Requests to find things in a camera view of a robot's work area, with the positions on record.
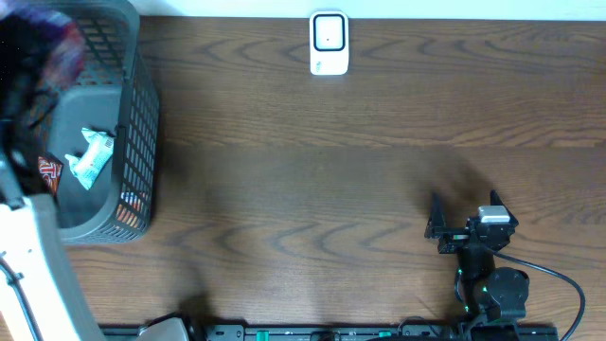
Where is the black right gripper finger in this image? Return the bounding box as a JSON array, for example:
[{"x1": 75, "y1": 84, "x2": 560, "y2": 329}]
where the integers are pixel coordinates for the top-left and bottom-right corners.
[
  {"x1": 490, "y1": 189, "x2": 517, "y2": 224},
  {"x1": 424, "y1": 193, "x2": 446, "y2": 239}
]

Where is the red purple snack bag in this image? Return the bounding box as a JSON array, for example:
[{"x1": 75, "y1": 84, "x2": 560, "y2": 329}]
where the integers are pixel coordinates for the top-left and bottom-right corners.
[{"x1": 1, "y1": 3, "x2": 85, "y2": 87}]

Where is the orange Top chocolate bar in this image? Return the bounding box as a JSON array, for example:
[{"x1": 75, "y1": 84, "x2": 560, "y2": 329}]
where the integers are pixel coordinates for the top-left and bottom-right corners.
[{"x1": 38, "y1": 156, "x2": 63, "y2": 195}]

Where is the mint green snack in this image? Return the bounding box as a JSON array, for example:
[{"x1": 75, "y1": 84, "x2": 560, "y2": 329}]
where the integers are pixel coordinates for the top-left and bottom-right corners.
[{"x1": 64, "y1": 128, "x2": 115, "y2": 190}]

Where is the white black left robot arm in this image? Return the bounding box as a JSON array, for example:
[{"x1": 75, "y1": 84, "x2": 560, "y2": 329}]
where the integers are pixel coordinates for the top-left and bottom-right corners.
[{"x1": 1, "y1": 1, "x2": 200, "y2": 340}]

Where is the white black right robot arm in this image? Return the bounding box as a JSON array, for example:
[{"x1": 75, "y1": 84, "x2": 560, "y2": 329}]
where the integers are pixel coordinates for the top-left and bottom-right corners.
[{"x1": 424, "y1": 190, "x2": 529, "y2": 340}]

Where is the grey plastic mesh basket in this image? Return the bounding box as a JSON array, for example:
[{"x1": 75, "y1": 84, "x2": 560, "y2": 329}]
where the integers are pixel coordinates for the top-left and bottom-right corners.
[{"x1": 27, "y1": 0, "x2": 160, "y2": 244}]

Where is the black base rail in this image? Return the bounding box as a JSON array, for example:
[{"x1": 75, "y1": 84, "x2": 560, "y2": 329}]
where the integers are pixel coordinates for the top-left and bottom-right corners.
[{"x1": 190, "y1": 321, "x2": 559, "y2": 341}]

